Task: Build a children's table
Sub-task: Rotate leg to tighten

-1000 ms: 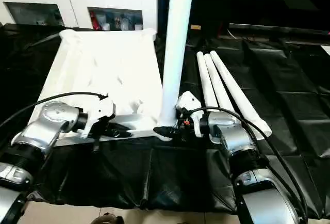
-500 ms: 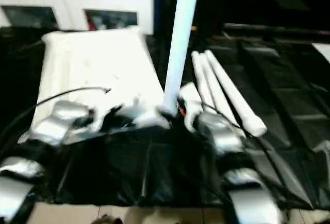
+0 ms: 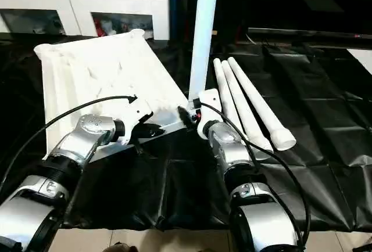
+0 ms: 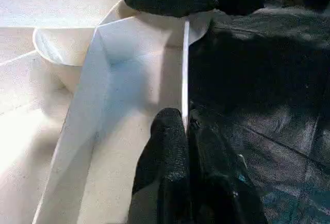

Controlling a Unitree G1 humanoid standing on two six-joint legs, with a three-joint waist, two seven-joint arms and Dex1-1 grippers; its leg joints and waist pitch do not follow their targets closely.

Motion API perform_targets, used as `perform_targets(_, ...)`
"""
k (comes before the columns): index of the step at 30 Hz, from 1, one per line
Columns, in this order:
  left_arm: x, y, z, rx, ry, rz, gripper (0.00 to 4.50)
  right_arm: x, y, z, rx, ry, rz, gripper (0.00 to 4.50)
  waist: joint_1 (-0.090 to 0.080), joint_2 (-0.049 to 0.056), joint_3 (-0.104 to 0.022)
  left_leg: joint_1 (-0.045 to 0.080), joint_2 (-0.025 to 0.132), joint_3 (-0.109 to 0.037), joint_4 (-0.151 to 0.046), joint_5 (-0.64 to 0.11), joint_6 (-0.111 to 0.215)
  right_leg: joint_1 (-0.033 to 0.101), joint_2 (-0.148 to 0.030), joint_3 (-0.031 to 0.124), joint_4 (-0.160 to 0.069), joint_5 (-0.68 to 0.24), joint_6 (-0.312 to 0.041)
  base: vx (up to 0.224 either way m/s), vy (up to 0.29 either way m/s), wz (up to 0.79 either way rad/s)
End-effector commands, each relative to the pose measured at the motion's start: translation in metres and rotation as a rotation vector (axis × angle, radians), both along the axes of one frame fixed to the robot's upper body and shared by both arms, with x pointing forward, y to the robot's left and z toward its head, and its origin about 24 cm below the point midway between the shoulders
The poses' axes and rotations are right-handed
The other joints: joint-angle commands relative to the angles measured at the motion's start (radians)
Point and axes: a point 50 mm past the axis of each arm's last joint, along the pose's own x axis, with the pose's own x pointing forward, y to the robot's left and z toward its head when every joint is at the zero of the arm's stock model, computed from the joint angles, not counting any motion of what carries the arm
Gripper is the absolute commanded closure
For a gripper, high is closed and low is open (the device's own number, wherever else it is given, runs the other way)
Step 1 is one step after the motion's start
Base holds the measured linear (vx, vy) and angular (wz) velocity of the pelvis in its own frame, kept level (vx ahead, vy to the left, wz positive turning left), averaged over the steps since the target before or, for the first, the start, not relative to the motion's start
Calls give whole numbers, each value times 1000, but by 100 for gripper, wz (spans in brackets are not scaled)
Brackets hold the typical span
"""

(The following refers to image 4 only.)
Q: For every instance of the black plastic mat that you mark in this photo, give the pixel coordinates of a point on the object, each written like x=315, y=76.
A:
x=270, y=79

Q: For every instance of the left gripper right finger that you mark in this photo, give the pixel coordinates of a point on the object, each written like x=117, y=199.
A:
x=219, y=182

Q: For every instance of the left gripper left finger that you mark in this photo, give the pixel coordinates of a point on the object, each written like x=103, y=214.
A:
x=165, y=169

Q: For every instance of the white plastic table top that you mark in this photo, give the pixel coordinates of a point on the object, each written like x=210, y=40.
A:
x=77, y=105

